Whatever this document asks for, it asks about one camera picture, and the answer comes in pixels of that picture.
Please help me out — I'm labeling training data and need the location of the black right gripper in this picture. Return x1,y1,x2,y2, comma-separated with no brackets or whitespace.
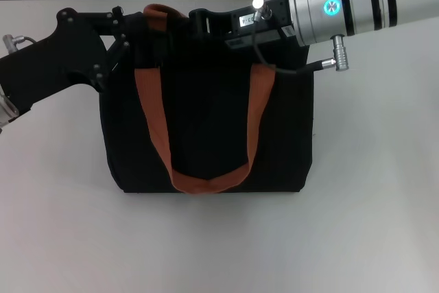
152,0,300,68

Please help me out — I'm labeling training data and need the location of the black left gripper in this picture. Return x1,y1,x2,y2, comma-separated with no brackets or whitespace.
0,4,138,116

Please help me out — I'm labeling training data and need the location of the black bag with brown handles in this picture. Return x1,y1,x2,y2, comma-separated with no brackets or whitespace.
99,3,316,195

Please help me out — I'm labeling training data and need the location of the left cable with silver connector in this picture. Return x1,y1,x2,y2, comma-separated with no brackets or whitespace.
1,33,36,56

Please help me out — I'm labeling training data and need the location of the cable with silver connector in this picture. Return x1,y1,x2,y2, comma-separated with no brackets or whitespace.
1,33,36,56
249,0,348,75

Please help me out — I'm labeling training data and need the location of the right cable with silver connector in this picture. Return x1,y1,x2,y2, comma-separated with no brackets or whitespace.
249,0,348,75

